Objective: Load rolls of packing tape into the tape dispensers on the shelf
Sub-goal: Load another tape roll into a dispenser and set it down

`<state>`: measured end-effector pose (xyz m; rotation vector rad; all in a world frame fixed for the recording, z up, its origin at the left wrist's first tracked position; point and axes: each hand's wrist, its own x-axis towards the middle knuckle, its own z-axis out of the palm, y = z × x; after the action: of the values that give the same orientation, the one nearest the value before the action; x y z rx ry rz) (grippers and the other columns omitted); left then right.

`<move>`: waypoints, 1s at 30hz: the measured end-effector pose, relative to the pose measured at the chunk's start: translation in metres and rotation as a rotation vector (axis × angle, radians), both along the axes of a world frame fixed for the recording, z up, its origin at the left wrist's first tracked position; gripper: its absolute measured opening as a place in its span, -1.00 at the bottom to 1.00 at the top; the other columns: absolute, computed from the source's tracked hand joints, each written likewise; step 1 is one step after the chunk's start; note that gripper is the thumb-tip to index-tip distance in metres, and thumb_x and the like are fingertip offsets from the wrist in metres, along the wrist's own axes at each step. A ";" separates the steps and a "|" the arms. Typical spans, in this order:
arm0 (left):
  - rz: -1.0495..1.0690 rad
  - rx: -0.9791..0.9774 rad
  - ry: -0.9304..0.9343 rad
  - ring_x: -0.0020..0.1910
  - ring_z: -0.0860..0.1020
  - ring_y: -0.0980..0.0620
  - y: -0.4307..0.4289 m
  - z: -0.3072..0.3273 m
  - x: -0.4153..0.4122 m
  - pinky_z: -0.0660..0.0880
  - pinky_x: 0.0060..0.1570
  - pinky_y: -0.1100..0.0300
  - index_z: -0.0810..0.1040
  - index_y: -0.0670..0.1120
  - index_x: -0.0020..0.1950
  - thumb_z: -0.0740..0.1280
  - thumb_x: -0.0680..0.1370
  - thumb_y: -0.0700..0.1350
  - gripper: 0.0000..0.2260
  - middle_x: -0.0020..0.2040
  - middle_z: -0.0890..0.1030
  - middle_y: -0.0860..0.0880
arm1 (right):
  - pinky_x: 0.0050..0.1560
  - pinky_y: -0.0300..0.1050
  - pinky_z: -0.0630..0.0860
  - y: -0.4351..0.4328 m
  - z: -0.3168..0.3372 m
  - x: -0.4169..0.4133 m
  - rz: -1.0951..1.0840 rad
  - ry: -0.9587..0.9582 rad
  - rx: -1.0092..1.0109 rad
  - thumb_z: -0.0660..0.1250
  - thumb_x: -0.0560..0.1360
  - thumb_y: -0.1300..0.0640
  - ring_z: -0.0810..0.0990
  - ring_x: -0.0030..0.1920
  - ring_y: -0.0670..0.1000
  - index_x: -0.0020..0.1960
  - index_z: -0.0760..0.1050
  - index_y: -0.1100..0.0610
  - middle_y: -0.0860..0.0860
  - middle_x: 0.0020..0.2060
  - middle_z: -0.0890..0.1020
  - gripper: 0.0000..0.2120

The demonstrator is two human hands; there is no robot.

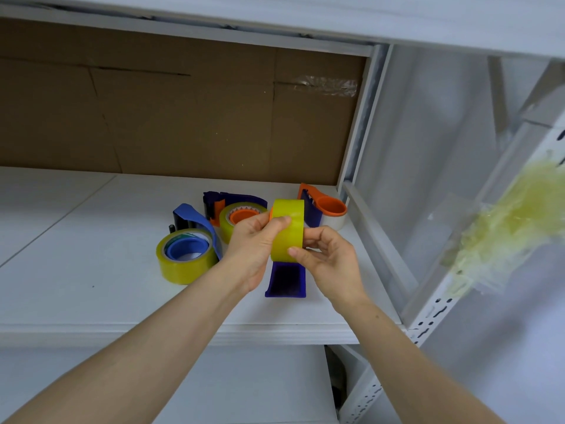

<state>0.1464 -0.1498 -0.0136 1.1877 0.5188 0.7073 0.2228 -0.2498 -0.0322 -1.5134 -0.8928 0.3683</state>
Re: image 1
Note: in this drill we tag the person's right hand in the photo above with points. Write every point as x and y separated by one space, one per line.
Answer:
331 269

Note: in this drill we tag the person's left hand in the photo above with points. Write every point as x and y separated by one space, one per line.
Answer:
247 256

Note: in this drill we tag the person's left thumb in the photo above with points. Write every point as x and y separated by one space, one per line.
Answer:
277 224

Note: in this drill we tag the person's right thumb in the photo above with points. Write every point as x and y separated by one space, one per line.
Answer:
300 255

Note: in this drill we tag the person's right forearm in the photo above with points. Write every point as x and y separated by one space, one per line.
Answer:
410 370

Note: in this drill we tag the person's left forearm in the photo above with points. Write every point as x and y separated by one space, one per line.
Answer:
132 357

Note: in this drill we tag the dark blue orange tape dispenser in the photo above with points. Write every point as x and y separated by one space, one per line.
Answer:
238 197

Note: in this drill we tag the yellow tape roll orange core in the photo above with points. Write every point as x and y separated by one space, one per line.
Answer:
227 220

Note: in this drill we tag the yellow tape roll blue core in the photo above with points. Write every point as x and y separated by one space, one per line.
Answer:
176 267

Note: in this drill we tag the white metal shelf rack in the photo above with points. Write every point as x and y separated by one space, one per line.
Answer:
426 311

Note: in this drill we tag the clear tape strip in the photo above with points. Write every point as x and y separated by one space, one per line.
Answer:
326 86

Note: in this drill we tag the brown cardboard back panel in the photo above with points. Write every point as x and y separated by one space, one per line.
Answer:
176 114

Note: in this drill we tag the clump of yellowish tape scraps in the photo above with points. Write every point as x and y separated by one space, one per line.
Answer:
512 225

